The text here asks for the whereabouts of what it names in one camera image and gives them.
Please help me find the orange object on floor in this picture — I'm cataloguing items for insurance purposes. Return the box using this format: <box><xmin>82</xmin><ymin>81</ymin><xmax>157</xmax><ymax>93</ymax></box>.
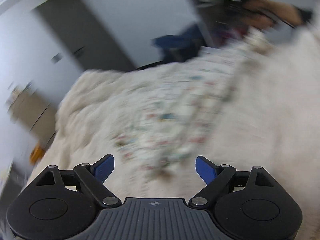
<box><xmin>29</xmin><ymin>144</ymin><xmax>46</xmax><ymax>165</ymax></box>

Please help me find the white cartoon print garment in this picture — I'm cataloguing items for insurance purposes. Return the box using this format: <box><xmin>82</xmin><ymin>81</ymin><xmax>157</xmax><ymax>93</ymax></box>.
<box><xmin>114</xmin><ymin>29</ymin><xmax>272</xmax><ymax>176</ymax></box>

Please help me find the grey door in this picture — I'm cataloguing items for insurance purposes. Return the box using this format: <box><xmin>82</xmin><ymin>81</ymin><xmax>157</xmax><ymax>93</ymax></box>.
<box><xmin>35</xmin><ymin>0</ymin><xmax>136</xmax><ymax>72</ymax></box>

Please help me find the brown cardboard box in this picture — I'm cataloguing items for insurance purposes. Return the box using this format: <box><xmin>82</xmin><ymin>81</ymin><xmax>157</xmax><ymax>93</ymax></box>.
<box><xmin>6</xmin><ymin>82</ymin><xmax>57</xmax><ymax>149</ymax></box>

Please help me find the blue cloth on chair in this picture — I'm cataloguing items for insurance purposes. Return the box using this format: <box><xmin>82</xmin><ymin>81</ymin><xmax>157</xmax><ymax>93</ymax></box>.
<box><xmin>152</xmin><ymin>24</ymin><xmax>207</xmax><ymax>64</ymax></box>

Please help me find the cream fluffy blanket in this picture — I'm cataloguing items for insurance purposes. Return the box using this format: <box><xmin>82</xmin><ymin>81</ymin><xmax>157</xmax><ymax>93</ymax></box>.
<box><xmin>31</xmin><ymin>24</ymin><xmax>319</xmax><ymax>198</ymax></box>

